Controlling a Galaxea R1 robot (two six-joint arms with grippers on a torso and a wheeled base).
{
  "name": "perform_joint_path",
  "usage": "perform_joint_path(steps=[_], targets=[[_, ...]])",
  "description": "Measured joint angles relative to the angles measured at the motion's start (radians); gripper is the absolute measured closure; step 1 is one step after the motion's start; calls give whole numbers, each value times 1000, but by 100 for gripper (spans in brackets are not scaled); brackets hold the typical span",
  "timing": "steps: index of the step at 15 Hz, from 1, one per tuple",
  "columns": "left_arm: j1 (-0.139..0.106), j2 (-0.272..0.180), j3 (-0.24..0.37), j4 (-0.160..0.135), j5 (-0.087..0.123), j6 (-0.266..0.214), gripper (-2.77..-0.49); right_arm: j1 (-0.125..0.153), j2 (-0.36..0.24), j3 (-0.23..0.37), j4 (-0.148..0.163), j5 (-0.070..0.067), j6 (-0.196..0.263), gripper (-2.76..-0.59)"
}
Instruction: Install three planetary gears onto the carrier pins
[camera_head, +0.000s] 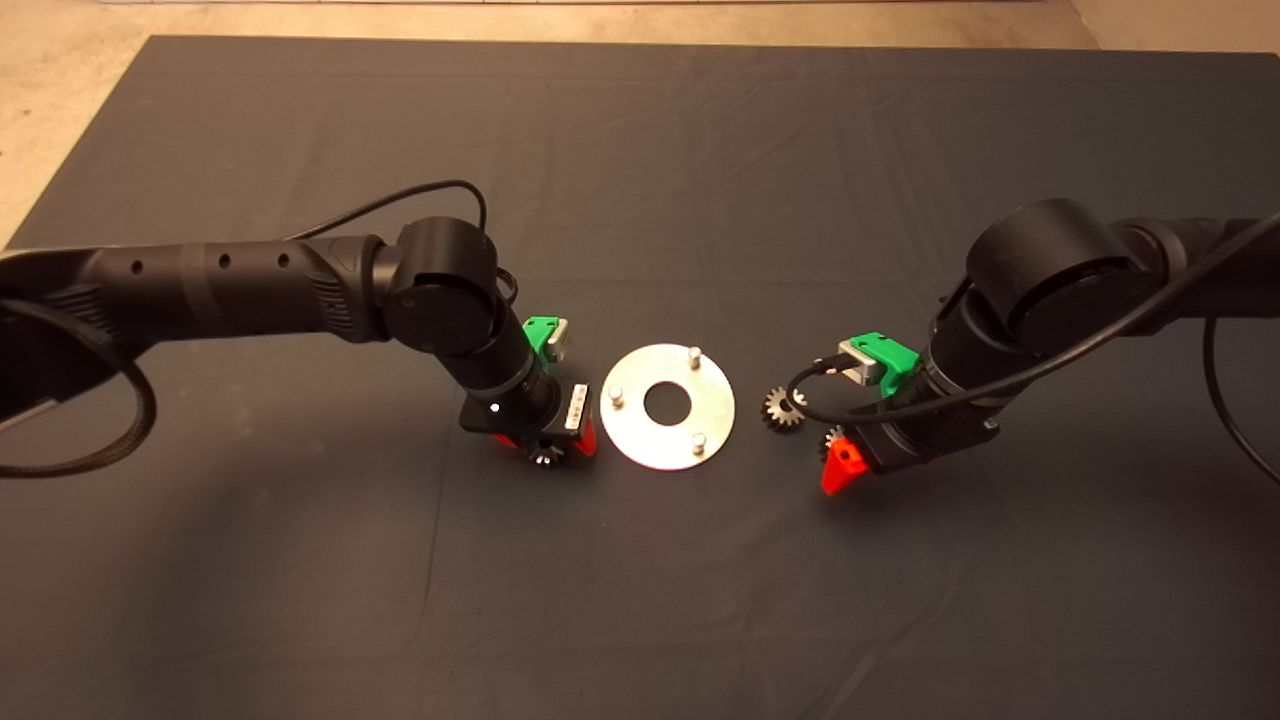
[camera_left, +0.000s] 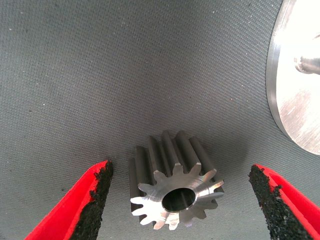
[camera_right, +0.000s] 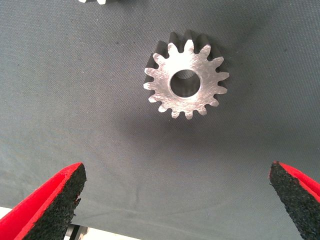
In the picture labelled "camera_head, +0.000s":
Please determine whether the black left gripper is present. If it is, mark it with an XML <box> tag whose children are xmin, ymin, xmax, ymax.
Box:
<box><xmin>460</xmin><ymin>378</ymin><xmax>600</xmax><ymax>459</ymax></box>

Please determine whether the green right camera mount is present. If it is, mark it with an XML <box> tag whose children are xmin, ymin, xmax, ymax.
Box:
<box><xmin>850</xmin><ymin>332</ymin><xmax>921</xmax><ymax>399</ymax></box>

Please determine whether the dark grey table cloth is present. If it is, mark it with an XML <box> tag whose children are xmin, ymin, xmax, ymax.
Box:
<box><xmin>0</xmin><ymin>36</ymin><xmax>1280</xmax><ymax>720</ymax></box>

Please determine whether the round metal carrier plate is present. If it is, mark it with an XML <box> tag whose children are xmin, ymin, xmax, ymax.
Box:
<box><xmin>600</xmin><ymin>343</ymin><xmax>736</xmax><ymax>471</ymax></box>

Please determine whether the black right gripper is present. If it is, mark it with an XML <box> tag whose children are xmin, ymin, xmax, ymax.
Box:
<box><xmin>821</xmin><ymin>385</ymin><xmax>1002</xmax><ymax>497</ymax></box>

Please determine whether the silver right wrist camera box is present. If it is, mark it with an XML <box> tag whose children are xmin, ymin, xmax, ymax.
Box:
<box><xmin>838</xmin><ymin>338</ymin><xmax>886</xmax><ymax>386</ymax></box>

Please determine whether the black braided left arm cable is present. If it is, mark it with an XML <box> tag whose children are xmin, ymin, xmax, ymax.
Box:
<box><xmin>0</xmin><ymin>298</ymin><xmax>159</xmax><ymax>479</ymax></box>

